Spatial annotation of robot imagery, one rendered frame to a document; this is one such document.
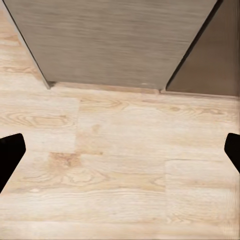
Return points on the dishwasher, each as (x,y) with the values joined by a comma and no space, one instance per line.
(127,43)

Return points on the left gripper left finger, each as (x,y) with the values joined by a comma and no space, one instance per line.
(12,149)

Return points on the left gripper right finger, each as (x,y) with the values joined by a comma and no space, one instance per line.
(232,149)

